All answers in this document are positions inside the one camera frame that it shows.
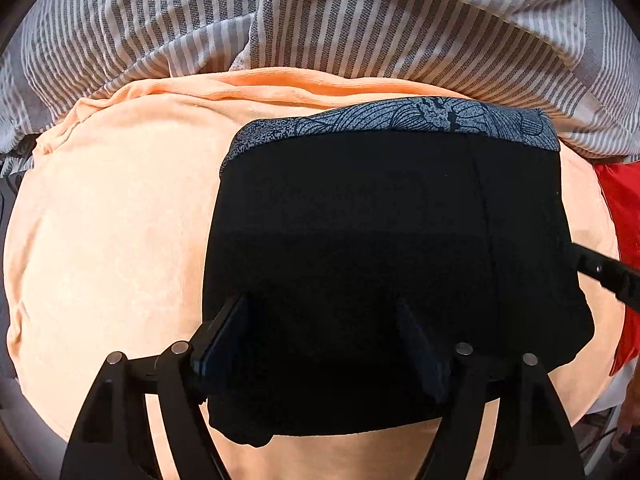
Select grey white striped duvet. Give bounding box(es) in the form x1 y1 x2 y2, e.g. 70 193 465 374
1 0 639 174

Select black pants with patterned lining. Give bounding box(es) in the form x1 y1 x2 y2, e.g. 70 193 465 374
203 96 594 446

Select red cloth item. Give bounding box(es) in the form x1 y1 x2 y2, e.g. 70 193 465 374
593 162 640 376

